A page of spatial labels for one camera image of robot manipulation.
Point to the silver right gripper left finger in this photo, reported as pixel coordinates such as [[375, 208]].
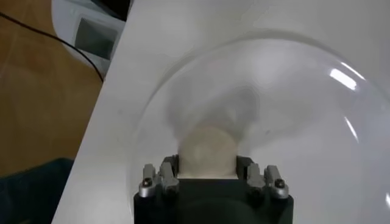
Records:
[[166, 179]]

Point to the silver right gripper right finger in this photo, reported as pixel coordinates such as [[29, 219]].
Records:
[[259, 179]]

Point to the white steamed baozi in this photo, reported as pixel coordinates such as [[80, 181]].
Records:
[[207, 149]]

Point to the large white plate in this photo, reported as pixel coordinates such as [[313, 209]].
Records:
[[304, 137]]

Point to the dark teal bulky object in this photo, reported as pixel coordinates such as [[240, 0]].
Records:
[[33, 194]]

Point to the white device with grey panel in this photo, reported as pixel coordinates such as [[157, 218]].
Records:
[[91, 39]]

